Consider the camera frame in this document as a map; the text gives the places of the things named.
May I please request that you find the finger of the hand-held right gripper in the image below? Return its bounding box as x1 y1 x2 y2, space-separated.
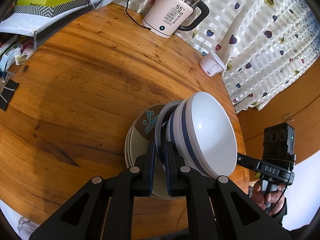
236 152 260 173

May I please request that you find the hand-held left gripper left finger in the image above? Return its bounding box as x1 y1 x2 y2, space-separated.
29 142 156 240

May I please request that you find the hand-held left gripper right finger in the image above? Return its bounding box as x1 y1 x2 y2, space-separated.
164 142 292 240

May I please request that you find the stainless steel bowl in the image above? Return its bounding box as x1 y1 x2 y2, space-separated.
154 100 187 173

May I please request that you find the large white blue-striped bowl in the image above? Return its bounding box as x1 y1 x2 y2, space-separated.
175 92 238 178

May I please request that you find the person's right forearm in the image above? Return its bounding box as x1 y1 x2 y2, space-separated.
274 196 318 232

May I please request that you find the person's right hand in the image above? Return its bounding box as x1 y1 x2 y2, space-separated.
251 181 285 216

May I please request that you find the wooden cabinet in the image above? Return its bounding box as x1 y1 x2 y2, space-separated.
236 61 320 180

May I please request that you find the white plastic tub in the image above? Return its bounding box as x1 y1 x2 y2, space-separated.
200 49 227 77

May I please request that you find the heart-print striped curtain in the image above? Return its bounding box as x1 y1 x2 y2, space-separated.
130 0 318 113

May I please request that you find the cream electric kettle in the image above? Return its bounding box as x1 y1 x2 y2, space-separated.
142 0 210 39

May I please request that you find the black binder clip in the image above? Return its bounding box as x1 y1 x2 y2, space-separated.
0 79 20 111

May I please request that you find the chevron patterned box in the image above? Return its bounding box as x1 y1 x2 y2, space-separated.
13 0 87 18

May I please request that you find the white shelf board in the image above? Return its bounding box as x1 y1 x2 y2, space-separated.
0 12 67 37

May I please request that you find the black kettle power cable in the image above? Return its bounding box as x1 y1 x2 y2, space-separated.
125 0 151 31

